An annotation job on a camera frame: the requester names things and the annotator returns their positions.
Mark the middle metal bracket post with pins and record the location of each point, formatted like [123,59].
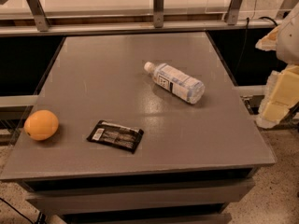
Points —
[158,13]

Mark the orange fruit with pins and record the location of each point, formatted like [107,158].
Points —
[41,125]

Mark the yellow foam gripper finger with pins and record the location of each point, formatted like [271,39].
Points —
[269,41]
[281,94]

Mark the left metal bracket post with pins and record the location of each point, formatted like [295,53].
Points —
[41,21]

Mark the clear plastic water bottle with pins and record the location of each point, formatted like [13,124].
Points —
[185,87]

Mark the metal bracket post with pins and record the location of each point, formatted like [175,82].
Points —
[231,16]
[158,13]
[41,21]

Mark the black snack packet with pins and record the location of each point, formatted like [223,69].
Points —
[116,135]

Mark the metal rail behind table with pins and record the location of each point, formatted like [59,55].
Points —
[137,28]

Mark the right metal bracket post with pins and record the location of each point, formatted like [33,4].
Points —
[231,16]

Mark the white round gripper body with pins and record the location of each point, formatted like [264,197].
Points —
[289,42]

